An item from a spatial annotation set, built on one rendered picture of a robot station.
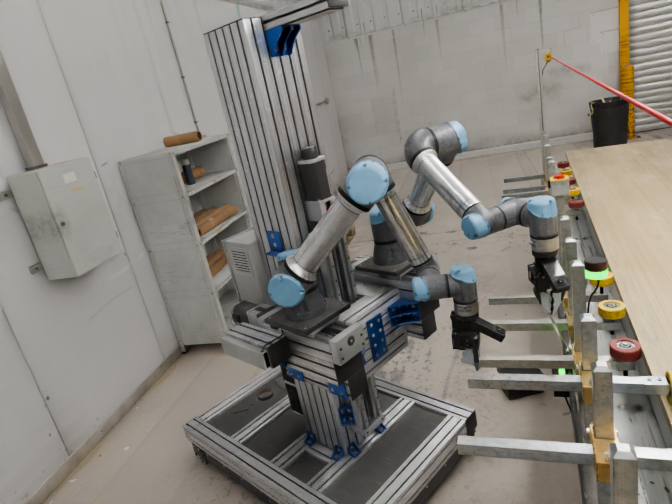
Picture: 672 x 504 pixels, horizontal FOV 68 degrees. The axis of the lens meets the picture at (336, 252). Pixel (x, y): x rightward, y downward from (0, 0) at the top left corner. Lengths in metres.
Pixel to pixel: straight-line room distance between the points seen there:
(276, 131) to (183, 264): 2.15
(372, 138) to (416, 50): 1.69
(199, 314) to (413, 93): 6.55
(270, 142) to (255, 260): 0.52
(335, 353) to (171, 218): 2.31
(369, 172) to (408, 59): 8.07
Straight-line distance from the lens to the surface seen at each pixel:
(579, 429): 1.69
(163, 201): 3.74
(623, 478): 0.98
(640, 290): 2.02
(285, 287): 1.54
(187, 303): 3.97
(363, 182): 1.41
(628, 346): 1.69
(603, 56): 9.64
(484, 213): 1.50
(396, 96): 9.48
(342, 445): 2.36
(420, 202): 2.00
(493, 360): 1.70
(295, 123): 1.90
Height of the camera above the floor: 1.78
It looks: 19 degrees down
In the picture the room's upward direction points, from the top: 12 degrees counter-clockwise
